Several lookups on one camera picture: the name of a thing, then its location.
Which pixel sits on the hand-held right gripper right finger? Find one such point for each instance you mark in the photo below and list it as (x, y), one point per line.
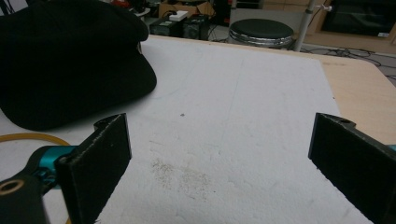
(351, 161)

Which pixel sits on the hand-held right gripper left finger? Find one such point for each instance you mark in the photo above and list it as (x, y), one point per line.
(96, 168)

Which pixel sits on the black cap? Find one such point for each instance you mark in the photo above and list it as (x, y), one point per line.
(65, 62)

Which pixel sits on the yellow rubber band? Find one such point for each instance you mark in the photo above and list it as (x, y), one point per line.
(34, 138)

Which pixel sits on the white foam mat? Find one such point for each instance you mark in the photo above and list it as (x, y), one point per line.
(224, 133)

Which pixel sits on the metal stand pole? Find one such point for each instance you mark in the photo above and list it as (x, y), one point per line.
(305, 25)

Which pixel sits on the black monitor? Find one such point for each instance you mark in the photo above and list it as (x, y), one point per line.
(358, 17)

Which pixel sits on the round black stool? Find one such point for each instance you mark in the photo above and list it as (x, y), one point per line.
(261, 32)

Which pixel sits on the black equipment box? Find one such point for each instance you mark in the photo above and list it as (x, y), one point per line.
(179, 27)

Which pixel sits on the white power adapter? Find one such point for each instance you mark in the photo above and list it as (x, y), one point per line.
(178, 15)

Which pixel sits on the cardboard box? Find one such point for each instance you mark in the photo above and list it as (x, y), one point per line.
(186, 8)

